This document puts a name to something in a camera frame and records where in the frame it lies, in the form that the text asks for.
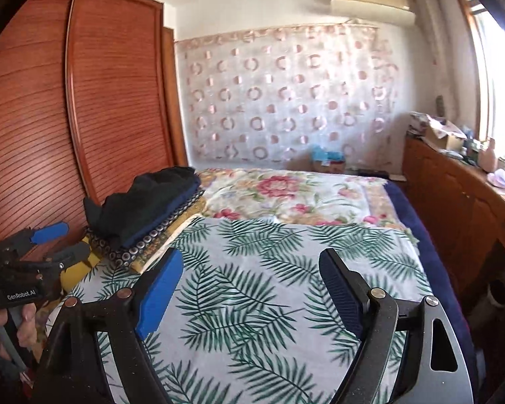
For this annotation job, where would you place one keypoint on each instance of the blue item behind bed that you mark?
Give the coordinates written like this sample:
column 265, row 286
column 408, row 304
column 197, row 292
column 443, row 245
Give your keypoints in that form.
column 326, row 157

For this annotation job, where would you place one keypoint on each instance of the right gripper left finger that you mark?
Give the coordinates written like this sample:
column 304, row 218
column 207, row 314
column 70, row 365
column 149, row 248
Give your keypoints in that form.
column 134, row 313

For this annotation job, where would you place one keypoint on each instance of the wooden louvered wardrobe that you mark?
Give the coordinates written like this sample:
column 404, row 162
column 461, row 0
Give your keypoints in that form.
column 88, row 101

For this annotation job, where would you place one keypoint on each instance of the floral quilt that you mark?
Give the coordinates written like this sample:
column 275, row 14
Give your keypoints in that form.
column 298, row 197

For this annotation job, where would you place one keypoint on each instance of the long wooden sideboard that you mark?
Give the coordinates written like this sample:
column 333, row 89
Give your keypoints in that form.
column 462, row 212

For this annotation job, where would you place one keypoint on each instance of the black garment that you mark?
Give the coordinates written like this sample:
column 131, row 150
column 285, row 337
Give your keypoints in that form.
column 110, row 219

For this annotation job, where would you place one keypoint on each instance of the wooden framed window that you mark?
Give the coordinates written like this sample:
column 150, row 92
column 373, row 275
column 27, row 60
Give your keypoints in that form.
column 489, row 49

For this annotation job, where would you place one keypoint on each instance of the pink white bottle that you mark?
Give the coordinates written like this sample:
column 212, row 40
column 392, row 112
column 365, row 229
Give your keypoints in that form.
column 487, row 159

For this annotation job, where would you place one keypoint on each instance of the navy blue blanket edge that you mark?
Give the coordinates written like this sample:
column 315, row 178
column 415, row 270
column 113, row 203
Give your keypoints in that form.
column 438, row 277

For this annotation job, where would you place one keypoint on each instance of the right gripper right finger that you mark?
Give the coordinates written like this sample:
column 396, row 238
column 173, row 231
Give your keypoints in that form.
column 372, row 318

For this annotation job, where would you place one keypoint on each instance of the cardboard box on sideboard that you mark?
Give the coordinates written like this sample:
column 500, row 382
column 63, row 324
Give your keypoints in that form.
column 442, row 134

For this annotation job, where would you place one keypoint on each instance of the palm leaf bed sheet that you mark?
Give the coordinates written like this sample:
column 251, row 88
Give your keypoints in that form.
column 252, row 321

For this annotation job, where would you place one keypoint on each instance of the white wall air conditioner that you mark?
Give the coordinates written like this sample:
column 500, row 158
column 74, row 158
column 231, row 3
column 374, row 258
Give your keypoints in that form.
column 395, row 12

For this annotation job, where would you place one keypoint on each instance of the circle-patterned sheer curtain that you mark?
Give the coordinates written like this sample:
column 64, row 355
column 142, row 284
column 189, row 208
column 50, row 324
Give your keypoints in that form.
column 272, row 97

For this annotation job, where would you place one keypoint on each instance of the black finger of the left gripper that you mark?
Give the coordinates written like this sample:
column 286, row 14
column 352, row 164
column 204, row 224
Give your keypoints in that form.
column 44, row 235
column 70, row 255

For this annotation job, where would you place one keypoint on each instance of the folded navy blue garment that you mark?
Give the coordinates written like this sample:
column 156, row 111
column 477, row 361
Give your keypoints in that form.
column 160, row 214

